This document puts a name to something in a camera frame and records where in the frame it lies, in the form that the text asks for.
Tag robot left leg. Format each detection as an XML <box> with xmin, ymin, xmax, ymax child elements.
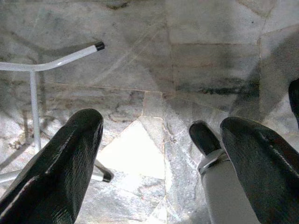
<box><xmin>188</xmin><ymin>120</ymin><xmax>260</xmax><ymax>224</ymax></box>

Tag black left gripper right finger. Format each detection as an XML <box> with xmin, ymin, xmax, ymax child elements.
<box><xmin>220</xmin><ymin>116</ymin><xmax>299</xmax><ymax>224</ymax></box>

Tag white metal table leg frame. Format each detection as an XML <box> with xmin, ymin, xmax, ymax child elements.
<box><xmin>0</xmin><ymin>41</ymin><xmax>115</xmax><ymax>185</ymax></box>

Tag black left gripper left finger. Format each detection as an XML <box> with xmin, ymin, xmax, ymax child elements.
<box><xmin>0</xmin><ymin>108</ymin><xmax>104</xmax><ymax>224</ymax></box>

